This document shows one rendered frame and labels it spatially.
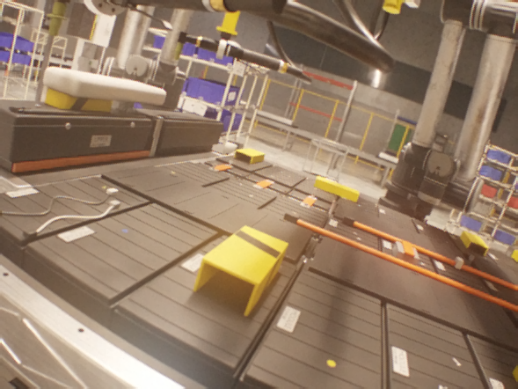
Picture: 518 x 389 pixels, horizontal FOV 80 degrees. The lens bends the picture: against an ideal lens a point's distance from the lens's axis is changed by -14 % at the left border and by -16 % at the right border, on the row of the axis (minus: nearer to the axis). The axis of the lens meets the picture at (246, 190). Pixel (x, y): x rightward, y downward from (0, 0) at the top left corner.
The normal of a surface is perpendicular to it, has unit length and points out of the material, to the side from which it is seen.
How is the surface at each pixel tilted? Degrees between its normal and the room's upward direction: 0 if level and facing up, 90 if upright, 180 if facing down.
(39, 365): 90
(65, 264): 0
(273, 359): 0
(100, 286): 0
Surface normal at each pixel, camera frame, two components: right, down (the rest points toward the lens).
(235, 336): 0.29, -0.92
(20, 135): 0.90, 0.36
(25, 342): -0.33, 0.15
